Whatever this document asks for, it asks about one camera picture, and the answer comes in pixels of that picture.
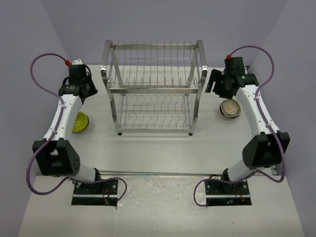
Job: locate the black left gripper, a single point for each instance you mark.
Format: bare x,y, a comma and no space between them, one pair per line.
92,91

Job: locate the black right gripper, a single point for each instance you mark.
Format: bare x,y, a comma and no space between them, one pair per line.
217,76

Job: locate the green round bowl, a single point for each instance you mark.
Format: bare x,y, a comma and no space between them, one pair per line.
81,123

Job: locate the white scalloped bowl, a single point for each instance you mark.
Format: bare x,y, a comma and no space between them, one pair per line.
230,107

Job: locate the green square bowl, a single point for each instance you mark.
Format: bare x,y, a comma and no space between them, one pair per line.
228,117

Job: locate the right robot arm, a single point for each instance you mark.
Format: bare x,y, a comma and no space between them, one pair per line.
268,144

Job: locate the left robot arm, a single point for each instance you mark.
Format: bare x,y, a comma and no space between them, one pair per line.
54,153

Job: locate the stainless steel dish rack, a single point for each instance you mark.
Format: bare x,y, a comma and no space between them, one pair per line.
154,87

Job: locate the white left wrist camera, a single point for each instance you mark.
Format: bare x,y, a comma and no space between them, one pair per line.
77,62

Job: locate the aluminium table rail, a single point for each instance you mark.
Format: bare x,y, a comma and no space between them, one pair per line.
151,174

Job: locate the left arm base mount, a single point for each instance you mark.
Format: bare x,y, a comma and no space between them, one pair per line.
101,194

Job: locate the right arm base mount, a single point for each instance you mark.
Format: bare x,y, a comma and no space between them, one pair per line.
222,194

